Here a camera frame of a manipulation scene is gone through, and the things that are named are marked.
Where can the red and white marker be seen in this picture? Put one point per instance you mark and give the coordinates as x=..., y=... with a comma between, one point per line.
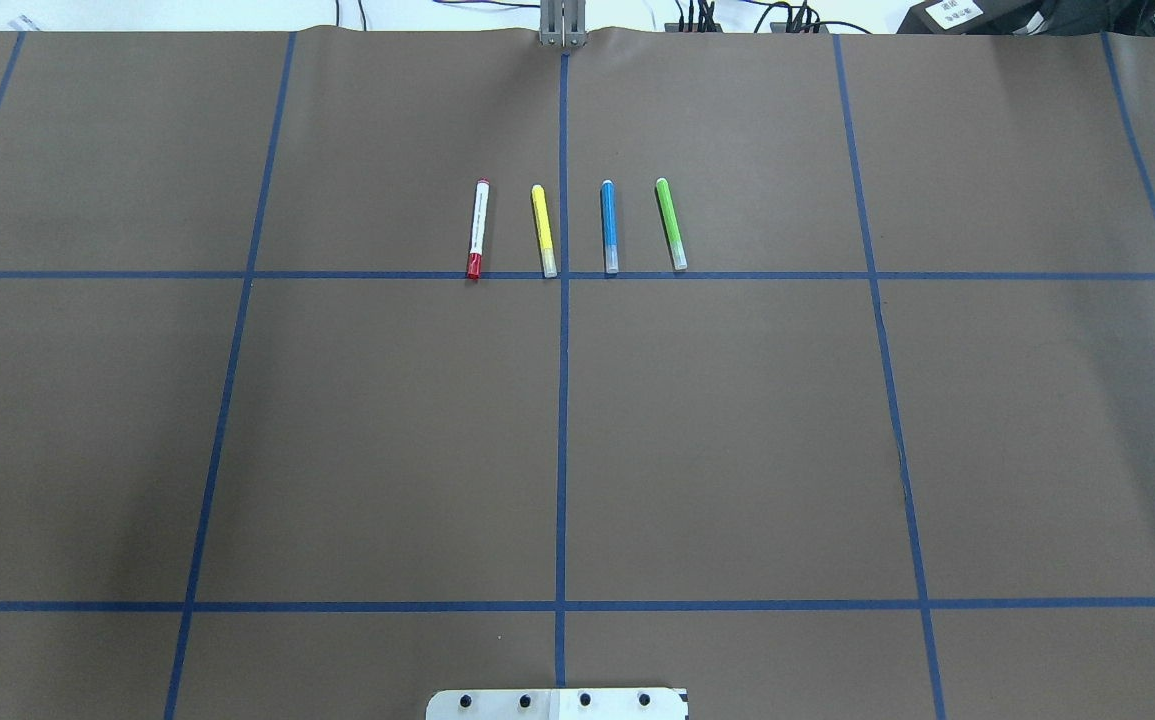
x=477, y=231

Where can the blue highlighter pen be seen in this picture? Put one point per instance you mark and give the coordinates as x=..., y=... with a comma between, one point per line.
x=609, y=223

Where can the yellow highlighter pen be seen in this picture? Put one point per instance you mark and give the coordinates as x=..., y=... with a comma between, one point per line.
x=541, y=218

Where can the green highlighter pen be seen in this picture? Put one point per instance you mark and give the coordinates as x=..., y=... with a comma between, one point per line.
x=670, y=222

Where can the brown paper table mat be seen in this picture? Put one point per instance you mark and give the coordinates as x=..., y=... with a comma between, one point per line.
x=885, y=450

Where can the aluminium frame post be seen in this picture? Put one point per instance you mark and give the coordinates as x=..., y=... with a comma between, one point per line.
x=562, y=23

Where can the white camera stand base plate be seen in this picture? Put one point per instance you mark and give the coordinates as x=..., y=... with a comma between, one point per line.
x=560, y=703

